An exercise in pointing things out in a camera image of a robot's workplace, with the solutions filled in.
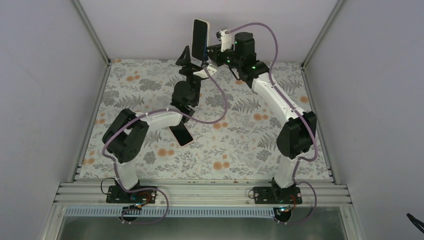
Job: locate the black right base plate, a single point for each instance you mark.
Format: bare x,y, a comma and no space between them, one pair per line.
263,195

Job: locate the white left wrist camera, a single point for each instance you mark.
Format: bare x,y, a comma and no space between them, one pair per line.
206,72

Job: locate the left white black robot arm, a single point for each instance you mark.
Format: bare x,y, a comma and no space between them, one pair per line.
125,137

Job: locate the floral patterned table mat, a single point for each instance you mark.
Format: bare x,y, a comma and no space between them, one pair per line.
235,141

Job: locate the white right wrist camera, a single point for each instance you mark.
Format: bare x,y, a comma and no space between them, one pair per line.
226,39

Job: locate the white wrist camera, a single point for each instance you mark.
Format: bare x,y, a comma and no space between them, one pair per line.
226,39
206,72

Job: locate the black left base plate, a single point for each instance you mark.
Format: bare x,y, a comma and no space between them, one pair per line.
116,195

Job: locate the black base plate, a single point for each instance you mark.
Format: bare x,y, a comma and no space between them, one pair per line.
116,195
263,195

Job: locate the phone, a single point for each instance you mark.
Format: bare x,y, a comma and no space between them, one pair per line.
181,134
200,39

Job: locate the black object at corner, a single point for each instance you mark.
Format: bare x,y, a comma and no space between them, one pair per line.
416,222

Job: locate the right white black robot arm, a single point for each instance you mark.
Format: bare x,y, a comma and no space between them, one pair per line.
298,133

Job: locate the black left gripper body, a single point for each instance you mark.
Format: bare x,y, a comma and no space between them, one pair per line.
190,68

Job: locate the aluminium front rail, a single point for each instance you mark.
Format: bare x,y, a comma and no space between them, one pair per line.
205,194

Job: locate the phone in pink case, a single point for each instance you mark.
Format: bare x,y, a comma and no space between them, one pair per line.
181,134

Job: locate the white slotted cable duct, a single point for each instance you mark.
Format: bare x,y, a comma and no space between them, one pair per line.
172,211

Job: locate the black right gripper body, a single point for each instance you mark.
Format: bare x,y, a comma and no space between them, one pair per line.
220,62

